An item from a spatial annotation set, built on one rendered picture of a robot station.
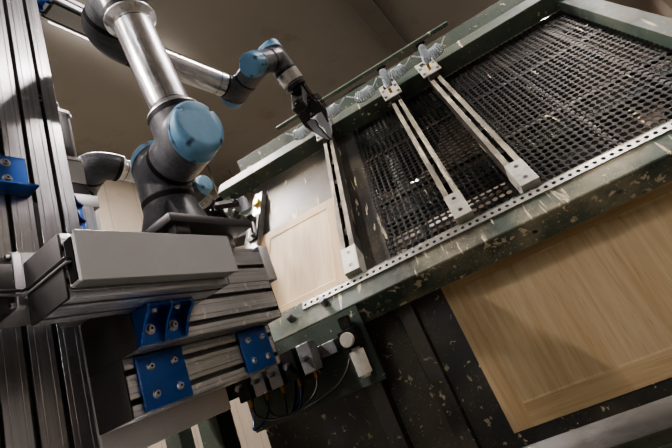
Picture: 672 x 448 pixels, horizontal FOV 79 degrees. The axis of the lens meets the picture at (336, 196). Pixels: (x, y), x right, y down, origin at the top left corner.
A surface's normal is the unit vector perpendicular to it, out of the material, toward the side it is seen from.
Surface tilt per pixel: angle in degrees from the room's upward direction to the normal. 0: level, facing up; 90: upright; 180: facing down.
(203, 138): 97
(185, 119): 97
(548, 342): 90
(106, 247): 90
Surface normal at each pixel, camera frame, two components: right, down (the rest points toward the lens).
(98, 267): 0.78, -0.50
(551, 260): -0.35, -0.21
